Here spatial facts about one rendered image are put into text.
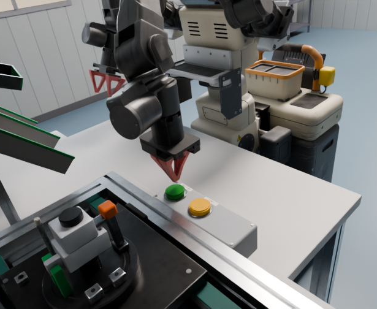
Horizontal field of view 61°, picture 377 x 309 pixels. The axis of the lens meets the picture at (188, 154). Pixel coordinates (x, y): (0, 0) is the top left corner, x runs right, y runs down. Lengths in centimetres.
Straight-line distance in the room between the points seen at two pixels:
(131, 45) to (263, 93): 99
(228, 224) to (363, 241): 144
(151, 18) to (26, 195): 63
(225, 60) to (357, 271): 122
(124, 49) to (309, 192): 53
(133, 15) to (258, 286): 44
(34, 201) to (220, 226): 55
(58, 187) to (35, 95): 296
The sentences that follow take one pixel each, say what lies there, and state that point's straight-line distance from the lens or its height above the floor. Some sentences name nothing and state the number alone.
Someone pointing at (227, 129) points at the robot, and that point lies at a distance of 120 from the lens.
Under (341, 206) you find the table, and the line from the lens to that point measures 78.
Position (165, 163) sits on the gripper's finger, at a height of 106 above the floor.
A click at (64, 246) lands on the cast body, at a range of 44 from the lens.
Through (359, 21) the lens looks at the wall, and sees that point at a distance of 660.
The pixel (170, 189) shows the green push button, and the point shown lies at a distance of 64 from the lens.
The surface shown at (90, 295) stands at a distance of 46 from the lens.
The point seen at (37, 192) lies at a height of 86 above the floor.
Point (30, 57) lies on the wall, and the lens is 380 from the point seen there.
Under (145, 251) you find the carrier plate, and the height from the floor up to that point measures 97.
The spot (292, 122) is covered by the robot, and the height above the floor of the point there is 76.
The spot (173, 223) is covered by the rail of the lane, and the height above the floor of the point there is 95.
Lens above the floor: 136
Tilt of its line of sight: 31 degrees down
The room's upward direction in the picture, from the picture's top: 7 degrees counter-clockwise
